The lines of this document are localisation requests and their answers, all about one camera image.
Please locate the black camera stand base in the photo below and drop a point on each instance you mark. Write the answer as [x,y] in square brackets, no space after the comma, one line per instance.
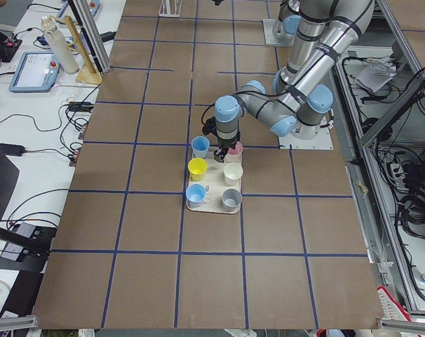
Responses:
[27,247]

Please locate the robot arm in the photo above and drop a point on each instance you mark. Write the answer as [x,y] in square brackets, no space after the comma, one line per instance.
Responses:
[288,19]
[326,29]

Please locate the cream plastic cup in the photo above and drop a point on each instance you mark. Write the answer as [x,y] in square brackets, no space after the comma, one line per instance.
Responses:
[232,173]

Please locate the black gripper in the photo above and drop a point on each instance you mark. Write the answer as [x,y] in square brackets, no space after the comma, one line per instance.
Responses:
[226,144]

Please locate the light blue cup far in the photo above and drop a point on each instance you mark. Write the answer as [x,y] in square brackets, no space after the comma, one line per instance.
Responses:
[200,146]

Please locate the wooden mug stand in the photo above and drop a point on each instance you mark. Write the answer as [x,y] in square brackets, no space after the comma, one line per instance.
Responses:
[88,73]

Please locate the yellow plastic cup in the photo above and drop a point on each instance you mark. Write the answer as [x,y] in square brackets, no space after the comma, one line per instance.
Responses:
[197,168]

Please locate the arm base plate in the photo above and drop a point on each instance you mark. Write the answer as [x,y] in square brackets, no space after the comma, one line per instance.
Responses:
[271,38]
[312,131]

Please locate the white wire cup rack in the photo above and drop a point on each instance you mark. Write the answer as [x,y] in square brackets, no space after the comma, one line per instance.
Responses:
[170,8]

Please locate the light blue cup near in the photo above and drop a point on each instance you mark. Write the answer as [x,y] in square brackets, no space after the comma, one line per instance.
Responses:
[196,195]

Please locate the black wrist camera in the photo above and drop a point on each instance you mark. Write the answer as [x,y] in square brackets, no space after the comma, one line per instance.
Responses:
[209,127]

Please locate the blue teach pendant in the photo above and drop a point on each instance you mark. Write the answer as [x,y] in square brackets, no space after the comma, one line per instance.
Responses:
[36,73]

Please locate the black power adapter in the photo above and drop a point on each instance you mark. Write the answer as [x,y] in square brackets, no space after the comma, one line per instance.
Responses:
[12,150]

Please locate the cream plastic tray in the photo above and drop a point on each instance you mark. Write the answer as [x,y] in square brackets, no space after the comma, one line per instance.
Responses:
[215,185]

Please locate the light blue cup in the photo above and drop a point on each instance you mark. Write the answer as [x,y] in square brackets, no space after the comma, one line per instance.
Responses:
[200,146]
[196,195]

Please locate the white water bottle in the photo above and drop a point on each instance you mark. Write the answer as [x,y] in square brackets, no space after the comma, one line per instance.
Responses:
[58,45]

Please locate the grey plastic cup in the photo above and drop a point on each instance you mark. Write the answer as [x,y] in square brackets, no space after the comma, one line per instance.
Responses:
[231,200]

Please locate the pink plastic cup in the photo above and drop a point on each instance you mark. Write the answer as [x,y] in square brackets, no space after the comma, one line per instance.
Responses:
[237,152]

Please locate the aluminium frame post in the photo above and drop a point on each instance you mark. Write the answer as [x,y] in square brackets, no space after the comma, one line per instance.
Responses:
[82,14]

